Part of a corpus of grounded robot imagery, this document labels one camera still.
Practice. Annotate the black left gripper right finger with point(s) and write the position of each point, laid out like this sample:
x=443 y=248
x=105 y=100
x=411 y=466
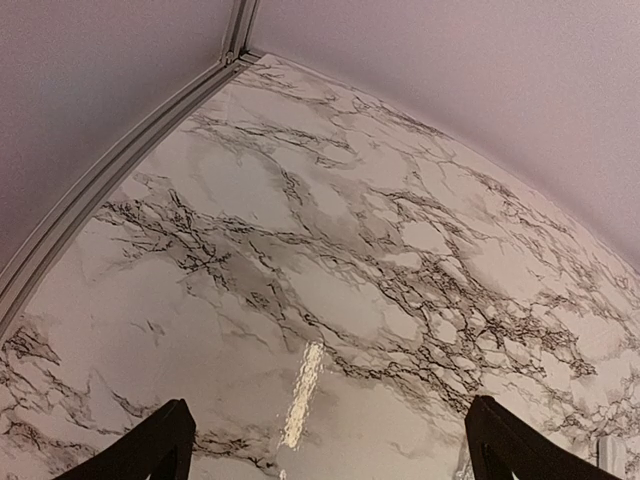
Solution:
x=502 y=446

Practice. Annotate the aluminium left corner post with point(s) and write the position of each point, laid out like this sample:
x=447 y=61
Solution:
x=237 y=37

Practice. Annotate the aluminium left floor rail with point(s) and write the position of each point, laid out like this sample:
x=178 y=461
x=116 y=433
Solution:
x=27 y=267

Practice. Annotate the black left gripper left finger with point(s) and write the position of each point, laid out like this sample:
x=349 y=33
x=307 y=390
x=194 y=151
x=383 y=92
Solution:
x=160 y=447

